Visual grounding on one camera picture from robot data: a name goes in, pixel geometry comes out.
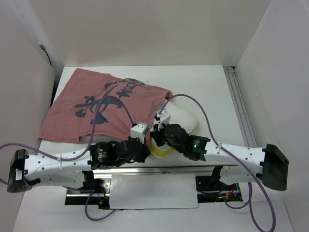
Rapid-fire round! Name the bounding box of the white pillow with yellow edge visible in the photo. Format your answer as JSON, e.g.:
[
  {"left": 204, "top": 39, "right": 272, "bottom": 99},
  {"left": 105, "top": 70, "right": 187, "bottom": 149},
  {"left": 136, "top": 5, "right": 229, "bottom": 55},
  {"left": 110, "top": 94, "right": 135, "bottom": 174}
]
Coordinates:
[{"left": 150, "top": 101, "right": 198, "bottom": 158}]

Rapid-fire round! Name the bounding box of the pink and red pillowcase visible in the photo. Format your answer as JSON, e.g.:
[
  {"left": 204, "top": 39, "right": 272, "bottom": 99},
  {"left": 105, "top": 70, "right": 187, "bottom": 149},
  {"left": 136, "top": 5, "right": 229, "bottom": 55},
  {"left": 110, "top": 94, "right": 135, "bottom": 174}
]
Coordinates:
[{"left": 38, "top": 69, "right": 172, "bottom": 143}]

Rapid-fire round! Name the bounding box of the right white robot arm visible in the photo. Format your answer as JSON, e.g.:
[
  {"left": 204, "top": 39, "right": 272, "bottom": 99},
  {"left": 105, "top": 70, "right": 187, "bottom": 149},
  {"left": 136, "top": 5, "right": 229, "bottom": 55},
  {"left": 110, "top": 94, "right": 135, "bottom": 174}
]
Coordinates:
[{"left": 150, "top": 124, "right": 289, "bottom": 191}]

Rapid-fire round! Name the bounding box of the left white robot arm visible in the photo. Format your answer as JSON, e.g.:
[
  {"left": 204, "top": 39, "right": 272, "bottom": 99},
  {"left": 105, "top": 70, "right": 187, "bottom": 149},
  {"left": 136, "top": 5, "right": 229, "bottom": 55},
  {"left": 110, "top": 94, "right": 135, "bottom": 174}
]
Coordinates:
[{"left": 7, "top": 138, "right": 151, "bottom": 193}]

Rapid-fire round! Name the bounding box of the white glossy cover plate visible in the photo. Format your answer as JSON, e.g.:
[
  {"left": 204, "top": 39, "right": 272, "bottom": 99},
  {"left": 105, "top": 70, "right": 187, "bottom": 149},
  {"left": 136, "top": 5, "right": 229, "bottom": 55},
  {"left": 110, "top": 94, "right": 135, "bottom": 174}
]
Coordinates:
[{"left": 109, "top": 174, "right": 198, "bottom": 209}]

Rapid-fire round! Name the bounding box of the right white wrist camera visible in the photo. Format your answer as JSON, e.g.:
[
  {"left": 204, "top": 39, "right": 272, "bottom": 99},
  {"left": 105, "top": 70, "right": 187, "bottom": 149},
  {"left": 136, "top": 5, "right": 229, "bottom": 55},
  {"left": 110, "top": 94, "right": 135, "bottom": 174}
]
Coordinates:
[{"left": 153, "top": 109, "right": 171, "bottom": 130}]

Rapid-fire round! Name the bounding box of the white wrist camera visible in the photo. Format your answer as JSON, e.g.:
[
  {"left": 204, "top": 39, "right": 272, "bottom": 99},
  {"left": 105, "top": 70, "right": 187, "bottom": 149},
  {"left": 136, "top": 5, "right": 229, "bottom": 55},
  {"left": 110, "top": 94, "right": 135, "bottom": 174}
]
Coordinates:
[
  {"left": 130, "top": 123, "right": 149, "bottom": 143},
  {"left": 153, "top": 109, "right": 171, "bottom": 130}
]

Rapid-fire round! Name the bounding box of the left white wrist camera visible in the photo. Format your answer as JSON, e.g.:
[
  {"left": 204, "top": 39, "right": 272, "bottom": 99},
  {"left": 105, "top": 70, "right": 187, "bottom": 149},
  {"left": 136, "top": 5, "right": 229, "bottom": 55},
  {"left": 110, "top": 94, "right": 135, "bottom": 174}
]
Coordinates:
[{"left": 130, "top": 123, "right": 149, "bottom": 143}]

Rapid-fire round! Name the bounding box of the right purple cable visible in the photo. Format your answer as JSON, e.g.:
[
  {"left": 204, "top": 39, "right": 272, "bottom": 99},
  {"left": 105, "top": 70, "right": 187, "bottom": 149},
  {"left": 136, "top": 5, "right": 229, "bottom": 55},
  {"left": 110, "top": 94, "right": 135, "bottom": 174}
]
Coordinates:
[{"left": 156, "top": 94, "right": 277, "bottom": 232}]

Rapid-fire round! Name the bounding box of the purple cable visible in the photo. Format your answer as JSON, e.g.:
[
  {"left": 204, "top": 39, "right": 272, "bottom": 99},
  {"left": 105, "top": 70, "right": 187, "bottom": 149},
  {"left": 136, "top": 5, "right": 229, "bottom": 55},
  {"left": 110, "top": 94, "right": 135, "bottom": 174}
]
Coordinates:
[
  {"left": 156, "top": 94, "right": 277, "bottom": 232},
  {"left": 0, "top": 95, "right": 136, "bottom": 222}
]

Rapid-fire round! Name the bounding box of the aluminium mounting rail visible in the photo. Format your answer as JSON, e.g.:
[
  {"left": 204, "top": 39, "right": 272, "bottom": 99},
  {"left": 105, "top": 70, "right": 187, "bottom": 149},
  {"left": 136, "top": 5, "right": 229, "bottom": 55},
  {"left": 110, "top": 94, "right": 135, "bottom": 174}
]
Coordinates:
[{"left": 65, "top": 166, "right": 242, "bottom": 210}]

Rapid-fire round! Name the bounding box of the aluminium frame right side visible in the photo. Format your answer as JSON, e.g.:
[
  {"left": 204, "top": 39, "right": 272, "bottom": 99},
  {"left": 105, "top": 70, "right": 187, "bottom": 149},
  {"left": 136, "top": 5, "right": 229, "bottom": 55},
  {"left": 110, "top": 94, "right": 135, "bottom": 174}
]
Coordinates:
[{"left": 223, "top": 66, "right": 257, "bottom": 147}]

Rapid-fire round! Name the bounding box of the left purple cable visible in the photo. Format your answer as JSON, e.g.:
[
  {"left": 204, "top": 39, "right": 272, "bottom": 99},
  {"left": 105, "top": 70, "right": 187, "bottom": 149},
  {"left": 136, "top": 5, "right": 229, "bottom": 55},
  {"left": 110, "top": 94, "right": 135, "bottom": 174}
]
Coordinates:
[{"left": 0, "top": 95, "right": 136, "bottom": 222}]

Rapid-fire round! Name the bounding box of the black wall cable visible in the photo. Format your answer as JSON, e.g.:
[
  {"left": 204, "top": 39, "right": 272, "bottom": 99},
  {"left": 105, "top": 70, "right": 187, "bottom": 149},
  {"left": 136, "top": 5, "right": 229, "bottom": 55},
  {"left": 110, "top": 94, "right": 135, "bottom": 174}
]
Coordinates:
[{"left": 38, "top": 42, "right": 55, "bottom": 67}]

